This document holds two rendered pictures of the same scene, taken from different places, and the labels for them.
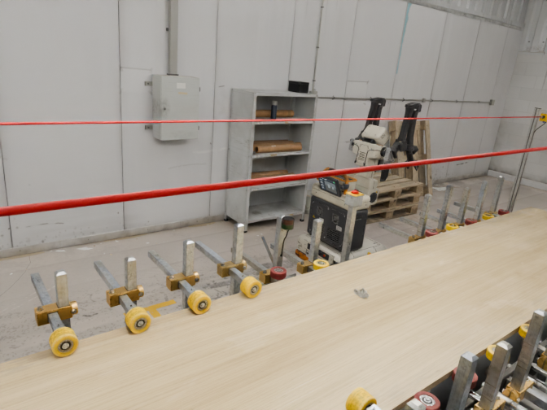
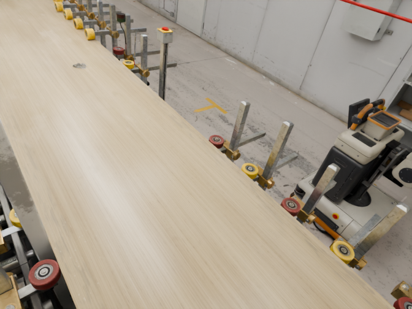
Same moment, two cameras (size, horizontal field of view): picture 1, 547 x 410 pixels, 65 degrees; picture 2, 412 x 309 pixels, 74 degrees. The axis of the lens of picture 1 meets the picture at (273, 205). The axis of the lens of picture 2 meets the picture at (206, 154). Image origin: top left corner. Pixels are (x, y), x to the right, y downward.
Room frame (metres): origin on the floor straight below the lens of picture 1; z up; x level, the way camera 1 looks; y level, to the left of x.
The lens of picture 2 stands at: (2.48, -2.18, 1.75)
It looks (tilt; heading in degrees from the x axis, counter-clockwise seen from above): 40 degrees down; 83
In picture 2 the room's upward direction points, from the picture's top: 11 degrees clockwise
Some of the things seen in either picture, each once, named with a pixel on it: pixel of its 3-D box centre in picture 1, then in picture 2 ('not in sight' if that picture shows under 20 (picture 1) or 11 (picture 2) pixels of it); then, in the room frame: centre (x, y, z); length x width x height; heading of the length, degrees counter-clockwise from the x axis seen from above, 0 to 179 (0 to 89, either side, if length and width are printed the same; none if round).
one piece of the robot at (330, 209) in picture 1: (339, 211); (362, 157); (3.83, -0.63, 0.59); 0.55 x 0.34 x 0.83; 37
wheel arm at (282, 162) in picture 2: (425, 228); (271, 168); (2.97, -1.12, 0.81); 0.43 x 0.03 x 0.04; 39
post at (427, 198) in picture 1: (421, 227); (235, 140); (2.76, -1.02, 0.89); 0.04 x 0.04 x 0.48; 39
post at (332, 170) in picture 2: (460, 218); (310, 205); (3.07, -1.41, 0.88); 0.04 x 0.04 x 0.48; 39
